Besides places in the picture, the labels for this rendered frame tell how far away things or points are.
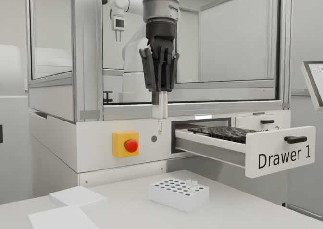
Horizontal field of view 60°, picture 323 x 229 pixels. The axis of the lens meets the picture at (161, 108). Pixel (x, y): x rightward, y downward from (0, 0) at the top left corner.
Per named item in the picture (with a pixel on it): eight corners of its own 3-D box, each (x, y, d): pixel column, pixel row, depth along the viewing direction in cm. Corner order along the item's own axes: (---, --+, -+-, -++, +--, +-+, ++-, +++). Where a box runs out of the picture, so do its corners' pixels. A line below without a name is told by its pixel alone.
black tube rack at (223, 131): (274, 152, 89) (275, 132, 89) (236, 160, 80) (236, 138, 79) (223, 142, 108) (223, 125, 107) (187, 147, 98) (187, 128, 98)
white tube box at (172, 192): (208, 201, 69) (209, 186, 69) (189, 213, 62) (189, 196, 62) (169, 190, 77) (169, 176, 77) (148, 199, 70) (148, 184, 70)
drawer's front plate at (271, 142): (315, 162, 84) (316, 126, 83) (250, 178, 68) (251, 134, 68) (309, 161, 86) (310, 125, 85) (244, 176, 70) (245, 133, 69)
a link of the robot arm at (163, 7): (186, 0, 70) (186, 25, 70) (159, 7, 75) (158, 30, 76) (163, -10, 63) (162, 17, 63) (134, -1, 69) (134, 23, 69)
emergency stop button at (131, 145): (139, 152, 81) (139, 138, 81) (127, 153, 79) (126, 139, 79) (134, 150, 84) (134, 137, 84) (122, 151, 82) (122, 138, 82)
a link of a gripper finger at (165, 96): (156, 91, 72) (158, 91, 72) (156, 118, 72) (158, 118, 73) (166, 91, 70) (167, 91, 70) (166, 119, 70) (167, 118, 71)
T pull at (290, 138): (307, 141, 75) (307, 136, 75) (291, 144, 71) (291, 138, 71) (294, 139, 78) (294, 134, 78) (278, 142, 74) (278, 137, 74)
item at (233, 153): (305, 157, 85) (306, 137, 84) (249, 170, 71) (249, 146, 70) (213, 138, 118) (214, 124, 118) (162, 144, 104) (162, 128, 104)
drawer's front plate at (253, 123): (282, 138, 128) (282, 114, 127) (238, 144, 112) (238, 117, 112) (279, 137, 129) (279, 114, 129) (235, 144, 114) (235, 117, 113)
